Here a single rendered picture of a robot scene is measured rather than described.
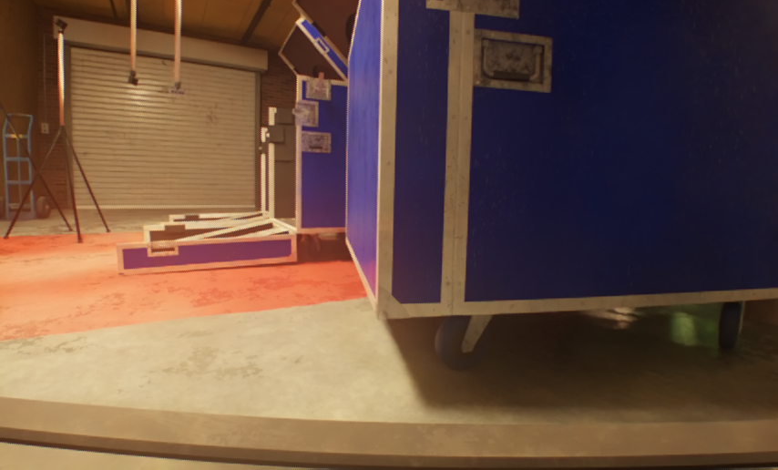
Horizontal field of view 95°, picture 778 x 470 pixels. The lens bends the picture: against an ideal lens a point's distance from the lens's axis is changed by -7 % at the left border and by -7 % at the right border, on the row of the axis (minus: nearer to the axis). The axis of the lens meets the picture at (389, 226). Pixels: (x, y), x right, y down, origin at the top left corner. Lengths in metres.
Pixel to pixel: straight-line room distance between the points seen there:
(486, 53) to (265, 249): 1.51
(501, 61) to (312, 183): 1.41
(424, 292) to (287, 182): 2.26
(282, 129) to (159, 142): 5.14
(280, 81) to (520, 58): 7.81
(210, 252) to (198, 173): 5.92
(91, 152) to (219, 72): 2.57
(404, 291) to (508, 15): 0.53
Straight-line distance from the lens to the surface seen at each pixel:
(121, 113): 7.95
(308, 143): 2.05
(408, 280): 0.70
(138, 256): 2.00
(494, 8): 0.80
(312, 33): 3.36
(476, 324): 0.88
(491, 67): 0.78
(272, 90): 8.39
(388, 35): 0.72
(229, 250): 1.98
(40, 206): 5.76
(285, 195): 2.87
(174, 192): 7.82
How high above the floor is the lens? 0.39
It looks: 5 degrees down
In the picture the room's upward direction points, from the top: 1 degrees clockwise
